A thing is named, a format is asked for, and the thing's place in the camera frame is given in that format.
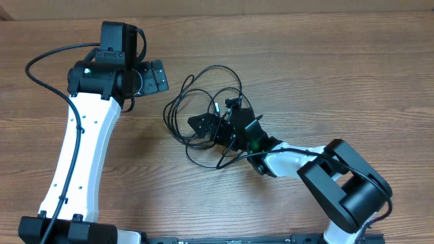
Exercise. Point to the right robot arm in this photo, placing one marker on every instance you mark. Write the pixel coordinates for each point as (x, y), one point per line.
(347, 188)

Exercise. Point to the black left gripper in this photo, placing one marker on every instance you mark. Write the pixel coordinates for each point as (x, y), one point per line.
(151, 85)

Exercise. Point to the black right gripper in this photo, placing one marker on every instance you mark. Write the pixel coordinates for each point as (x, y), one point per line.
(216, 126)

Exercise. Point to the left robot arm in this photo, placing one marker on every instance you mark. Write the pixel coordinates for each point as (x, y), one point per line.
(98, 86)

